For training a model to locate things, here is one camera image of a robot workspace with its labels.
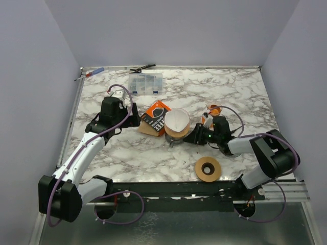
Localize orange coffee filter box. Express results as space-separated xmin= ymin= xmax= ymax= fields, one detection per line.
xmin=138 ymin=100 xmax=171 ymax=137

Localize wooden dripper ring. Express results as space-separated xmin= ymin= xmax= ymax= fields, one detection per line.
xmin=164 ymin=125 xmax=191 ymax=140
xmin=195 ymin=156 xmax=222 ymax=183

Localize white paper coffee filter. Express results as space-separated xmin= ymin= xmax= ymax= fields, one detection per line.
xmin=164 ymin=107 xmax=191 ymax=133

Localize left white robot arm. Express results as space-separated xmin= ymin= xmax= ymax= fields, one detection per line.
xmin=38 ymin=96 xmax=141 ymax=223

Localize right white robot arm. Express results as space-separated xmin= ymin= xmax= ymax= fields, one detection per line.
xmin=183 ymin=116 xmax=300 ymax=192

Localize orange glass carafe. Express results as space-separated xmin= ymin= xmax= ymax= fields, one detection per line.
xmin=205 ymin=103 xmax=222 ymax=118

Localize clear plastic screw organizer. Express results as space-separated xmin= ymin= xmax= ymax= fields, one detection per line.
xmin=128 ymin=73 xmax=164 ymax=95

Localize red blue screwdriver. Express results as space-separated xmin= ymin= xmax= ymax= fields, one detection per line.
xmin=75 ymin=67 xmax=104 ymax=81

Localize black pliers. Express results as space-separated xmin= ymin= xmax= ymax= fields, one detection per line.
xmin=129 ymin=63 xmax=156 ymax=74

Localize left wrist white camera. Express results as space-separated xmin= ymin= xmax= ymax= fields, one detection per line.
xmin=109 ymin=89 xmax=127 ymax=102

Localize wrist white camera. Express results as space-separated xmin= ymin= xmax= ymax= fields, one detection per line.
xmin=109 ymin=89 xmax=127 ymax=102
xmin=201 ymin=112 xmax=213 ymax=128

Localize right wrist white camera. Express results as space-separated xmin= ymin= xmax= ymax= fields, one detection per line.
xmin=201 ymin=112 xmax=213 ymax=128

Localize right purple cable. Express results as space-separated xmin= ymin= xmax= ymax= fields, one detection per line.
xmin=208 ymin=106 xmax=300 ymax=223

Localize purple cable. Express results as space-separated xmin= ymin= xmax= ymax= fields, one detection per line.
xmin=47 ymin=84 xmax=145 ymax=228
xmin=208 ymin=106 xmax=300 ymax=223

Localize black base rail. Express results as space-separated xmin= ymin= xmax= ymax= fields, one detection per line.
xmin=93 ymin=181 xmax=265 ymax=213

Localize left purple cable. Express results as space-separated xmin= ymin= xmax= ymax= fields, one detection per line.
xmin=47 ymin=84 xmax=145 ymax=228

